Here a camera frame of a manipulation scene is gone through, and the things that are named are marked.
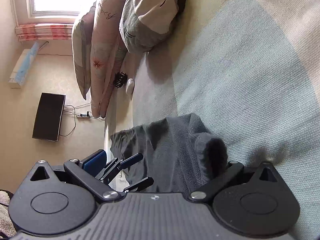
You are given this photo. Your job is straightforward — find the dark grey pants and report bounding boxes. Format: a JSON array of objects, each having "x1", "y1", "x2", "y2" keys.
[{"x1": 110, "y1": 112, "x2": 228, "y2": 193}]

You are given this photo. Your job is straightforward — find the black hair claw clip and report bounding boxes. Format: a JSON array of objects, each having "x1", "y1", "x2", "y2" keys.
[{"x1": 112, "y1": 72, "x2": 128, "y2": 88}]

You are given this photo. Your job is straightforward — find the long floral pillow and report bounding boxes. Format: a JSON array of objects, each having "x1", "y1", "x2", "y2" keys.
[{"x1": 90, "y1": 0, "x2": 133, "y2": 119}]

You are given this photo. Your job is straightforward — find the pink checked curtain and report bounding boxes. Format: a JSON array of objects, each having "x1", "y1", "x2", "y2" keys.
[{"x1": 15, "y1": 24, "x2": 75, "y2": 42}]

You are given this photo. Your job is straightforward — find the black wall cable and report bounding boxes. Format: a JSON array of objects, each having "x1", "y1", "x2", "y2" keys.
[{"x1": 59, "y1": 104, "x2": 105, "y2": 137}]

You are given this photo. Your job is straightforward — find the person's fuzzy garment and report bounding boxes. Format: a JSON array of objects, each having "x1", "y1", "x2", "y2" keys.
[{"x1": 0, "y1": 190, "x2": 13, "y2": 238}]

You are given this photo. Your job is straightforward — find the grey cat-face cushion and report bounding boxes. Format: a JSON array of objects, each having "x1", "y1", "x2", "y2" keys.
[{"x1": 119, "y1": 0, "x2": 179, "y2": 54}]

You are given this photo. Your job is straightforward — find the black wall television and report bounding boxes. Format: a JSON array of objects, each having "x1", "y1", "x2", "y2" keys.
[{"x1": 32, "y1": 92, "x2": 66, "y2": 142}]

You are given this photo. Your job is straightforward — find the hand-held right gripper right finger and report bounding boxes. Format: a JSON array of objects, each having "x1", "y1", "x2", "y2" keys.
[{"x1": 189, "y1": 160, "x2": 285, "y2": 203}]

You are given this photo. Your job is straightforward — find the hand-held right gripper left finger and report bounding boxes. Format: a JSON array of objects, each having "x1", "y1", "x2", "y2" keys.
[{"x1": 29, "y1": 149, "x2": 121, "y2": 203}]

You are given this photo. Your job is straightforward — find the grey patchwork pillow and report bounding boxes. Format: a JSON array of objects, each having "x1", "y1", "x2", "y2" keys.
[{"x1": 72, "y1": 0, "x2": 97, "y2": 100}]

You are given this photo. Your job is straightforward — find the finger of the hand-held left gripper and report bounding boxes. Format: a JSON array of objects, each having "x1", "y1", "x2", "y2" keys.
[
  {"x1": 96, "y1": 153, "x2": 143, "y2": 184},
  {"x1": 122, "y1": 177, "x2": 154, "y2": 193}
]

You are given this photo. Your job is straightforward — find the wall air conditioner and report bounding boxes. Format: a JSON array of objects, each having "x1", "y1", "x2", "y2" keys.
[{"x1": 7, "y1": 41, "x2": 49, "y2": 89}]

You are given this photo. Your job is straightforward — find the bed with pastel patchwork sheet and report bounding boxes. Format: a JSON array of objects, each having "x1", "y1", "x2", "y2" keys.
[{"x1": 104, "y1": 0, "x2": 320, "y2": 235}]

